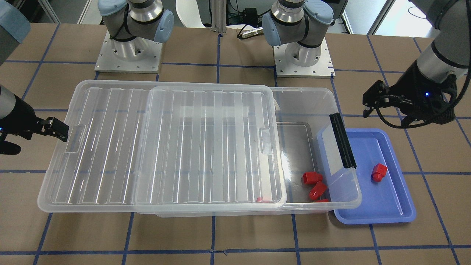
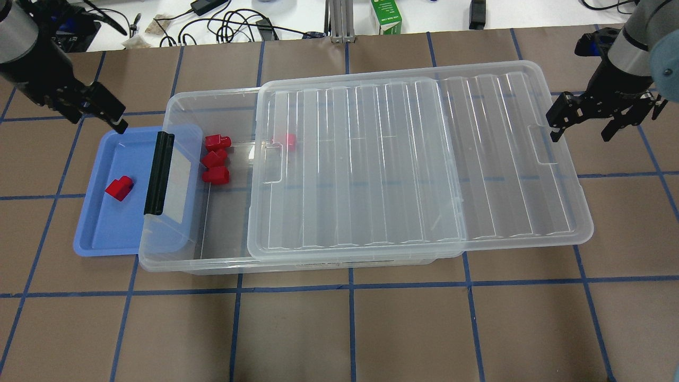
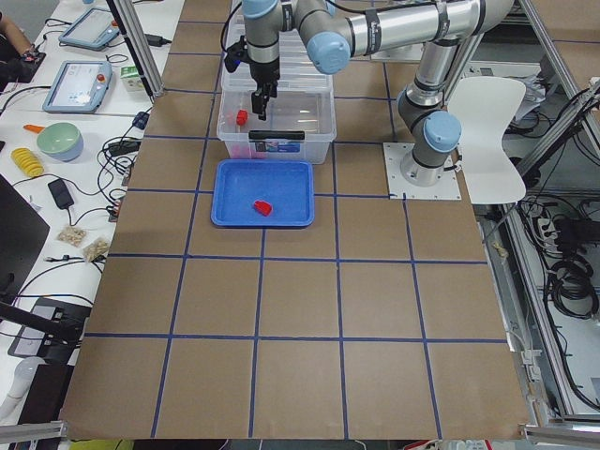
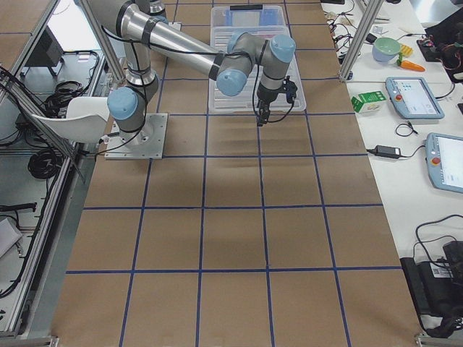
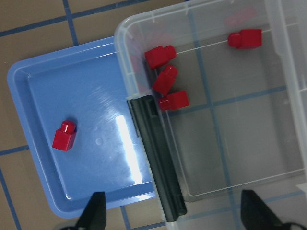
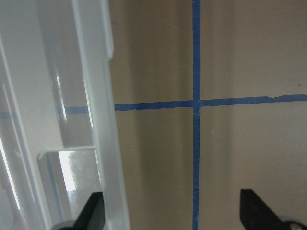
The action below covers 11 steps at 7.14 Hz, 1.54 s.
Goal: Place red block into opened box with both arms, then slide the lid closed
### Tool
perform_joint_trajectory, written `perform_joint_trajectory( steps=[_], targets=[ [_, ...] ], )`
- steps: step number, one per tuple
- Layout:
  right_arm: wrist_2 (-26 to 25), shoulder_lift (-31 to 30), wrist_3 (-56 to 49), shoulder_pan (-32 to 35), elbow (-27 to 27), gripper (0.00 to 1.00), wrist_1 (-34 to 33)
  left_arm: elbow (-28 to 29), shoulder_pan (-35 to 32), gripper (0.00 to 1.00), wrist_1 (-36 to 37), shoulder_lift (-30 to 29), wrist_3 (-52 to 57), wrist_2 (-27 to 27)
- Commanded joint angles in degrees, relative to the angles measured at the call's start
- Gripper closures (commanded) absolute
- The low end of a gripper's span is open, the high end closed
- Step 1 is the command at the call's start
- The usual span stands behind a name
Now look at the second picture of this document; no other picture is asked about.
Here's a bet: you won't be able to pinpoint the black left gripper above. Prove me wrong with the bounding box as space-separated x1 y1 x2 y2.
1 40 129 134

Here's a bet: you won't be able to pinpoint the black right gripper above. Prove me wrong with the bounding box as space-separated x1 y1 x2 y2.
546 61 668 143

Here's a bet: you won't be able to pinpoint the red block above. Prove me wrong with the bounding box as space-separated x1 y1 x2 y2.
201 149 228 169
105 176 134 202
202 166 230 185
204 134 231 151

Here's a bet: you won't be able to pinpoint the clear plastic box lid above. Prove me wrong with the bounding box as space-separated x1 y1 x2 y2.
247 60 594 262

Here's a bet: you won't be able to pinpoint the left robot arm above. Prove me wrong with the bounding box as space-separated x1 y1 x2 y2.
1 1 128 134

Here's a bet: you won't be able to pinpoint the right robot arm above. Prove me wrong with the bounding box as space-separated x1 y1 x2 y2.
546 1 678 142

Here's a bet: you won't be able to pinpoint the clear plastic storage box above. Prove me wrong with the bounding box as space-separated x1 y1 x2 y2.
139 88 459 275

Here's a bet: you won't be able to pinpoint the red block box centre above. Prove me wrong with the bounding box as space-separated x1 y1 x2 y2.
270 133 298 152

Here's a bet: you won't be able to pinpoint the blue plastic tray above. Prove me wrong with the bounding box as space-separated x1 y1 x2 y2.
73 124 204 257

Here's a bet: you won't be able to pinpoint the black power adapter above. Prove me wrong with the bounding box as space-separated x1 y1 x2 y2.
190 0 228 15

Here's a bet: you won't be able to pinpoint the black device on desk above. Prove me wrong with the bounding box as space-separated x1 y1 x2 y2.
468 0 487 30

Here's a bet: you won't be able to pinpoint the green white carton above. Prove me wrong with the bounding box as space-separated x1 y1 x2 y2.
369 0 403 36

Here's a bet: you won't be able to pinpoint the black box latch handle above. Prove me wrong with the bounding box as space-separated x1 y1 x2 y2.
144 131 175 215

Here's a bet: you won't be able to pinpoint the tangled black cables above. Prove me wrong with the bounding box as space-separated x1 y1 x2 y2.
109 8 327 48

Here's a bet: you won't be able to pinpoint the aluminium frame post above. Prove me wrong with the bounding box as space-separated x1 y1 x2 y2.
324 0 355 44

